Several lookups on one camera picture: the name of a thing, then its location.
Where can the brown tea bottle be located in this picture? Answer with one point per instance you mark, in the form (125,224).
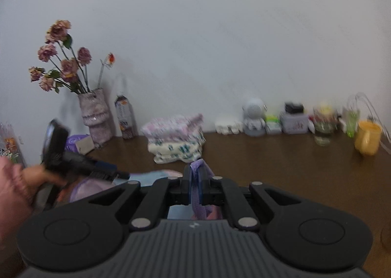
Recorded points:
(125,119)

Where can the white power adapter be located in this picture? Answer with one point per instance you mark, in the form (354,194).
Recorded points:
(227,126)

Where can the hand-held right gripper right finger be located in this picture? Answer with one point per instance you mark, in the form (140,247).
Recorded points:
(205,192)

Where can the lilac textured vase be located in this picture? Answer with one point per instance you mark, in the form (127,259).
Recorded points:
(94,116)

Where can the person's left forearm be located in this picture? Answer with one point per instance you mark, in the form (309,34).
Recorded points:
(12,192)

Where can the printed plastic packet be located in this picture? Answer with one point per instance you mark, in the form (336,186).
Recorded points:
(10,143)

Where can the dried rose bouquet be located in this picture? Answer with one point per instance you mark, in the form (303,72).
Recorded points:
(58,30)

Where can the purple tissue pack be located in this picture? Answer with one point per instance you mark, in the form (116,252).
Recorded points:
(73,140)

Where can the small white box with black device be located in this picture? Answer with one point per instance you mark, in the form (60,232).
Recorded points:
(293,123)

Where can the black charger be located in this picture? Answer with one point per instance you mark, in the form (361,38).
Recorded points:
(294,108)

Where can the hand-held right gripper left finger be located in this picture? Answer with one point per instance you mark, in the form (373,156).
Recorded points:
(187,186)

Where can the orange artificial flower stem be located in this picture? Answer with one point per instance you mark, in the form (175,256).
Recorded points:
(111,58)

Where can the white robot-shaped speaker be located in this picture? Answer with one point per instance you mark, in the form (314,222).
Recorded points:
(253,106)

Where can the glass cup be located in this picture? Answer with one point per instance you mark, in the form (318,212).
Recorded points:
(324,125)

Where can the green spray bottle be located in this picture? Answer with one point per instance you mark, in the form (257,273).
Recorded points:
(352,122)

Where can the person's left hand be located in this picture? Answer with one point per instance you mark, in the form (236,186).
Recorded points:
(39,178)

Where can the yellow mug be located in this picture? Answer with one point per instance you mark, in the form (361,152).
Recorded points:
(368,137)

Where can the pink and blue mesh vest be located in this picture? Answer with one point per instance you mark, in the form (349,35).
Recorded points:
(200,171)

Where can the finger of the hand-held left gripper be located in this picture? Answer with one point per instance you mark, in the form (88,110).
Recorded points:
(107,175)
(102,165)

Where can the green and white small box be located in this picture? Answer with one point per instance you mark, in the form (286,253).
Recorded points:
(272,123)

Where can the cream floral folded garment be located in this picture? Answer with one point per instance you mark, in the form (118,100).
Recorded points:
(174,149)

